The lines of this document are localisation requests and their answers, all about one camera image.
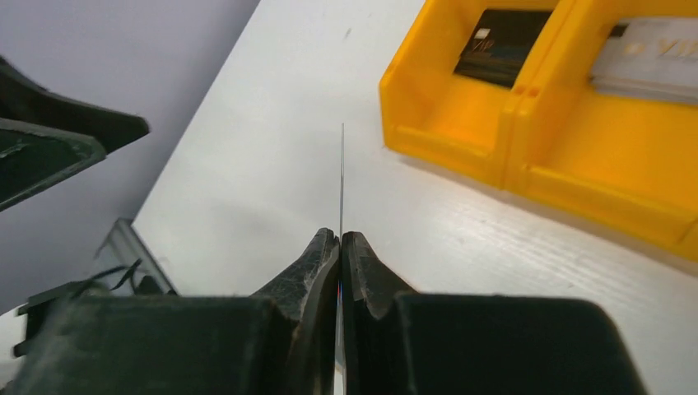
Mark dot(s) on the aluminium frame rail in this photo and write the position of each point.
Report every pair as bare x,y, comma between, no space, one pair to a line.
142,274

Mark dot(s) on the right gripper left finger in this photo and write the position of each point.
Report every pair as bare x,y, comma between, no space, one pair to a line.
86,338

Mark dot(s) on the thin card seen edge-on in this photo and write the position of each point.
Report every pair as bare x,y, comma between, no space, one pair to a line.
342,182

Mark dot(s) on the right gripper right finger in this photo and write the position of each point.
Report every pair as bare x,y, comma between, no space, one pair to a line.
400,341

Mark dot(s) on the silver credit card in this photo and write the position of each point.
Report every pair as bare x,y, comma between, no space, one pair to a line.
654,58

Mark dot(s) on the black credit card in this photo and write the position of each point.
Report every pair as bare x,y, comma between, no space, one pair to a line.
500,44

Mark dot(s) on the orange three-compartment tray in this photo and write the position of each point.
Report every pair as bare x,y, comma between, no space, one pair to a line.
626,162

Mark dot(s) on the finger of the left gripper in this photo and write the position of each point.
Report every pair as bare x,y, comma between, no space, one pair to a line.
35,158
24,100

